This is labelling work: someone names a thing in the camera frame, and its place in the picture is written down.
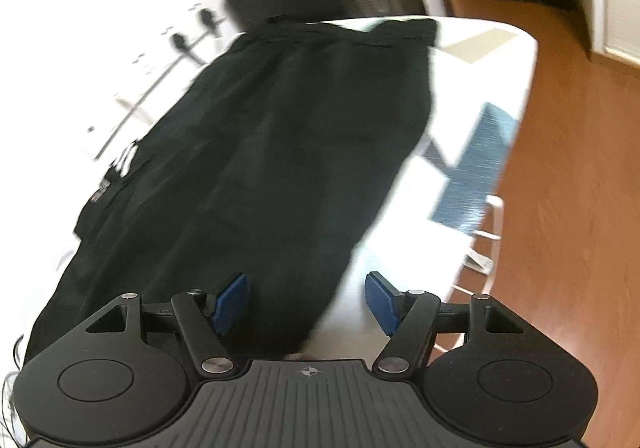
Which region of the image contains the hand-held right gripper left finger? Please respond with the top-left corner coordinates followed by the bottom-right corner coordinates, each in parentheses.
top-left (50, 272), bottom-right (249, 377)

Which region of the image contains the white metal frame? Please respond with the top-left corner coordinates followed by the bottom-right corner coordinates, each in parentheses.
top-left (435, 195), bottom-right (506, 354)

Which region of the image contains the black plug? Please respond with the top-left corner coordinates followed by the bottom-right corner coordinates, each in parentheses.
top-left (170, 32), bottom-right (207, 66)
top-left (197, 8), bottom-right (223, 39)

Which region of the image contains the thin grey cable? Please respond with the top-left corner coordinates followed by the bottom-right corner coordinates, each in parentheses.
top-left (0, 333), bottom-right (31, 446)

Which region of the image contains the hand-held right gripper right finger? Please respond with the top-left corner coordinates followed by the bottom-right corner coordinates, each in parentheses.
top-left (365, 272), bottom-right (571, 375)

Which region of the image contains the white wall socket panel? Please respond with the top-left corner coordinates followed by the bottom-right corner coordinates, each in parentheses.
top-left (85, 0), bottom-right (236, 163)

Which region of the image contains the geometric patterned tablecloth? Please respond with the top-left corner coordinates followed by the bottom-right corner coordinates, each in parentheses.
top-left (285, 15), bottom-right (541, 364)

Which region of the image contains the black garment with white print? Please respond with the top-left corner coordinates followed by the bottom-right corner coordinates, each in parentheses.
top-left (25, 16), bottom-right (440, 364)

